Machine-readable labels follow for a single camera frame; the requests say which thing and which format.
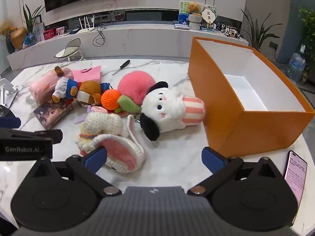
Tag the orange crochet fruit toy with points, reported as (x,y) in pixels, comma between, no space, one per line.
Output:
(110,99)

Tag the large blue water bottle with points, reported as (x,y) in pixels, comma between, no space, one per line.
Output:
(296,65)

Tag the brown teddy bear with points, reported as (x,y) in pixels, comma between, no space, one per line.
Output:
(193,7)

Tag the pink card wallet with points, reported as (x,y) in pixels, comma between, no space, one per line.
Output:
(88,75)

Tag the small round stool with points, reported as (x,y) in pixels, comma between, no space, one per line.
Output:
(70,48)

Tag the dark illustrated book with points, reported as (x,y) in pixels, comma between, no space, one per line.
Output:
(51,113)

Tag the tall potted green plant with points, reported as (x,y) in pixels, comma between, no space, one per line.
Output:
(258,33)

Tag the round white paddle fan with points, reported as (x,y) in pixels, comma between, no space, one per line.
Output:
(209,16)

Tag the white dog plush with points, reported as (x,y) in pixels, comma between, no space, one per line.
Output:
(162,107)

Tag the white router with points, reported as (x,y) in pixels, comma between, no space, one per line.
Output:
(86,25)

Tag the green plant in blue vase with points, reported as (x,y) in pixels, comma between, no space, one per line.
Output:
(30,22)

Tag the golden vase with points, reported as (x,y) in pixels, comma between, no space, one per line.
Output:
(18,38)

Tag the dried golden grass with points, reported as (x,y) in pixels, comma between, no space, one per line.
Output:
(6,27)

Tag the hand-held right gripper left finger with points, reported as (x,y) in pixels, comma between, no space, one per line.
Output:
(94,158)

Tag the black white brick models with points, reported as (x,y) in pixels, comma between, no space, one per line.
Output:
(228,29)

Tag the white laptop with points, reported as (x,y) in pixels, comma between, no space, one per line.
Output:
(181,27)

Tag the white phone stand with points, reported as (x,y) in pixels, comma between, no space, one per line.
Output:
(6,91)

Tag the smartphone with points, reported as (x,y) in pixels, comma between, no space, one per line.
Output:
(296,174)

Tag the brown bear plush sailor outfit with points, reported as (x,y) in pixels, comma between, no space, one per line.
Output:
(86,91)

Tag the orange cardboard box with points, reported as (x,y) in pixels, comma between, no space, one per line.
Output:
(258,130)

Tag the pink round plush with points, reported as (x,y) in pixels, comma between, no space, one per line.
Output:
(135,83)

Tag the pink fabric pouch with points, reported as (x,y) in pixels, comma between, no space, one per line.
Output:
(44,88)

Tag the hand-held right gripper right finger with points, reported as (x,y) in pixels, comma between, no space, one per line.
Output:
(212,159)

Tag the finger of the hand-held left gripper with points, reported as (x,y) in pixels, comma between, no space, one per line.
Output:
(8,123)
(46,136)

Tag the green illustrated picture book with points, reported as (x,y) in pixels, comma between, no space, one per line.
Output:
(183,14)

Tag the white crochet rabbit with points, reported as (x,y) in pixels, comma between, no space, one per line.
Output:
(108,127)

